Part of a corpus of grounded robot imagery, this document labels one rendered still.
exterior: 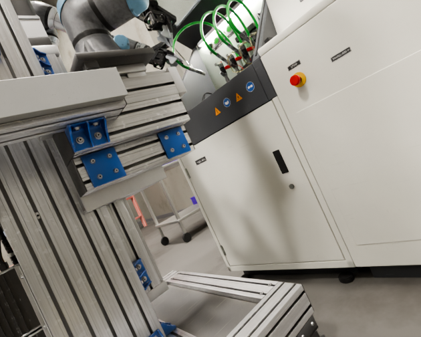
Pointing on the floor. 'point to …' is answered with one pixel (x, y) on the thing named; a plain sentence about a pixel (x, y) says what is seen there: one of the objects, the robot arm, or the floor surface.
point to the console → (366, 122)
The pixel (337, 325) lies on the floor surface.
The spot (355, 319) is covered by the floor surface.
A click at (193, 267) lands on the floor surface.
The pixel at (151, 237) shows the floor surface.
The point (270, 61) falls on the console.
